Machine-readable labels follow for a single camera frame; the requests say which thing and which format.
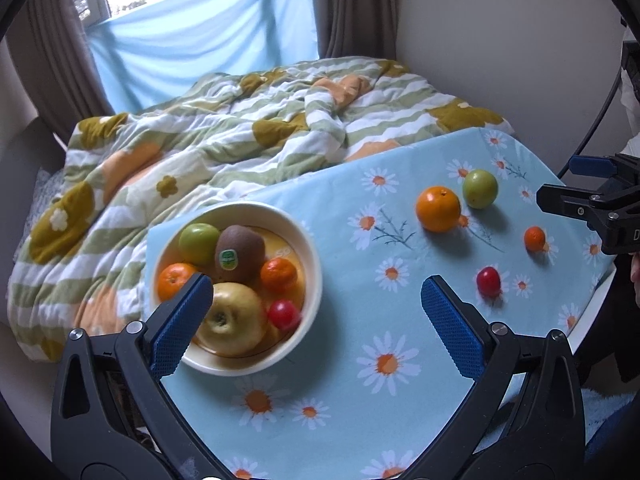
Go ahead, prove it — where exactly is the small orange mandarin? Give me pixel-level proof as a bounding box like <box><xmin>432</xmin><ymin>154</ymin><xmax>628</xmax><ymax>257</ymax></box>
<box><xmin>523</xmin><ymin>226</ymin><xmax>547</xmax><ymax>252</ymax></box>

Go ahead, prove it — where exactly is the small red tomato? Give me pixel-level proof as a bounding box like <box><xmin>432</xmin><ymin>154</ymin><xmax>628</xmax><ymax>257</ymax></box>
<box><xmin>475</xmin><ymin>266</ymin><xmax>502</xmax><ymax>298</ymax></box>

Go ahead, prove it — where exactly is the green apple in bowl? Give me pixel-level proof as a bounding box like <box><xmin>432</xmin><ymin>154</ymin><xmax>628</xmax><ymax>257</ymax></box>
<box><xmin>178</xmin><ymin>222</ymin><xmax>220</xmax><ymax>266</ymax></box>

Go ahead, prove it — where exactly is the brown curtain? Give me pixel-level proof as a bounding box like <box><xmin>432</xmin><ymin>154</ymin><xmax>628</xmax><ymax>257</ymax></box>
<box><xmin>8</xmin><ymin>0</ymin><xmax>113</xmax><ymax>140</ymax></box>
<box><xmin>312</xmin><ymin>0</ymin><xmax>397</xmax><ymax>60</ymax></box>

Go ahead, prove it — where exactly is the brown kiwi with sticker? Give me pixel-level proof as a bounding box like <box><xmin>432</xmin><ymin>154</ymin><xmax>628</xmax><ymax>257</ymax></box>
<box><xmin>215</xmin><ymin>224</ymin><xmax>266</xmax><ymax>283</ymax></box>

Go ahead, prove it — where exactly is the bumpy orange mandarin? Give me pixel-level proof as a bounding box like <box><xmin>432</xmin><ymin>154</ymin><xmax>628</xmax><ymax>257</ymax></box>
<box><xmin>259</xmin><ymin>257</ymin><xmax>298</xmax><ymax>292</ymax></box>

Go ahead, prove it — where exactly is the smooth orange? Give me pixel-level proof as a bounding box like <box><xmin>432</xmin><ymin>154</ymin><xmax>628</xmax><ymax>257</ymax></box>
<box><xmin>416</xmin><ymin>185</ymin><xmax>461</xmax><ymax>233</ymax></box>
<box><xmin>156</xmin><ymin>262</ymin><xmax>198</xmax><ymax>302</ymax></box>

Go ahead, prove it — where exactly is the black cable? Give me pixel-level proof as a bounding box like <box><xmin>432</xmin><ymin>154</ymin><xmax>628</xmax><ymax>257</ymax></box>
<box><xmin>556</xmin><ymin>66</ymin><xmax>629</xmax><ymax>179</ymax></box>

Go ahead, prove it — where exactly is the large yellow pear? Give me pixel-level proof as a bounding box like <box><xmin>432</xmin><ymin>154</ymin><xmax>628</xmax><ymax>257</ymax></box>
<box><xmin>194</xmin><ymin>282</ymin><xmax>268</xmax><ymax>358</ymax></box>

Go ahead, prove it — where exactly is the green striped floral duvet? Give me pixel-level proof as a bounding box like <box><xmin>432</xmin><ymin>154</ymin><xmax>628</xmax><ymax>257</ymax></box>
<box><xmin>8</xmin><ymin>56</ymin><xmax>511</xmax><ymax>362</ymax></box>

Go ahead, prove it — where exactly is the large red tomato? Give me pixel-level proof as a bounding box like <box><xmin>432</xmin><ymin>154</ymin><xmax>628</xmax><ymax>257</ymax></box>
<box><xmin>268</xmin><ymin>299</ymin><xmax>302</xmax><ymax>332</ymax></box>

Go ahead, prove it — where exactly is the person's right hand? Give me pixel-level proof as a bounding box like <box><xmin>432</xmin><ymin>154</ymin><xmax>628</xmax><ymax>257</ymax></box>
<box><xmin>630</xmin><ymin>252</ymin><xmax>640</xmax><ymax>307</ymax></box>

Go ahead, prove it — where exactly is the brown right curtain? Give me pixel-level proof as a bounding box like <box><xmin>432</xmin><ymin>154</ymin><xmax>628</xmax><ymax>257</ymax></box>
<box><xmin>312</xmin><ymin>0</ymin><xmax>397</xmax><ymax>60</ymax></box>

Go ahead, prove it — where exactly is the light blue window cloth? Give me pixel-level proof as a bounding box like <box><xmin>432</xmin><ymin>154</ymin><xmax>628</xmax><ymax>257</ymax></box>
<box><xmin>87</xmin><ymin>0</ymin><xmax>318</xmax><ymax>112</ymax></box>

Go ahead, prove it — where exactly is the cream duck bowl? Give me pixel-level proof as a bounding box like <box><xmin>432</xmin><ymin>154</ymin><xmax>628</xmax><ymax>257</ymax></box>
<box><xmin>146</xmin><ymin>202</ymin><xmax>323</xmax><ymax>377</ymax></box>

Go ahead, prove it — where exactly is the brown left curtain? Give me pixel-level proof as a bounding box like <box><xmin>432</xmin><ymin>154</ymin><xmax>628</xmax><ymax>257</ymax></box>
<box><xmin>8</xmin><ymin>0</ymin><xmax>113</xmax><ymax>140</ymax></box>

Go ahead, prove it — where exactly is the blue daisy tablecloth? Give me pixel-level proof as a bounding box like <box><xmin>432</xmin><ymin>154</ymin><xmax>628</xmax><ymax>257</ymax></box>
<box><xmin>164</xmin><ymin>128</ymin><xmax>611</xmax><ymax>479</ymax></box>

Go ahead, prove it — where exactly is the green apple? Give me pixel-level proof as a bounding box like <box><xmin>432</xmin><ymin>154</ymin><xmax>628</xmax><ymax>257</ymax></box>
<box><xmin>462</xmin><ymin>169</ymin><xmax>499</xmax><ymax>209</ymax></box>
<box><xmin>178</xmin><ymin>222</ymin><xmax>220</xmax><ymax>266</ymax></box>

